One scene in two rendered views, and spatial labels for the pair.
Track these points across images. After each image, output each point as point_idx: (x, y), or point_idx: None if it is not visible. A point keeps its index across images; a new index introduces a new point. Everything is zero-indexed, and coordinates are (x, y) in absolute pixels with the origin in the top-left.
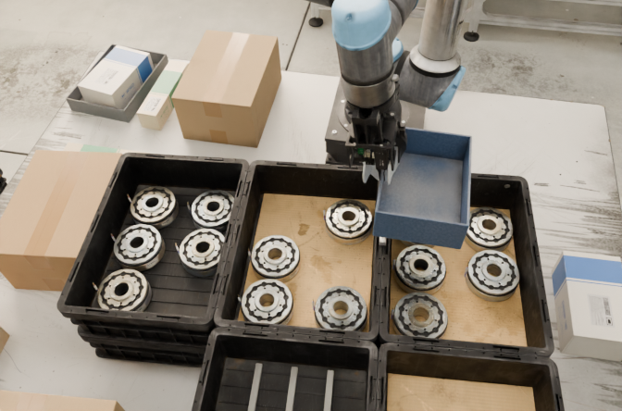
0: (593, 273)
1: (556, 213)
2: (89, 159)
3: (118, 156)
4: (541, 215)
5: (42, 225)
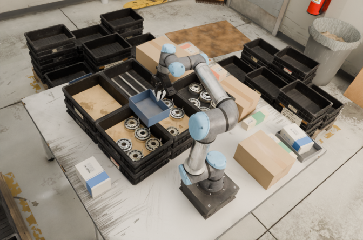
0: (97, 178)
1: (123, 211)
2: (247, 101)
3: (242, 106)
4: (127, 206)
5: (229, 85)
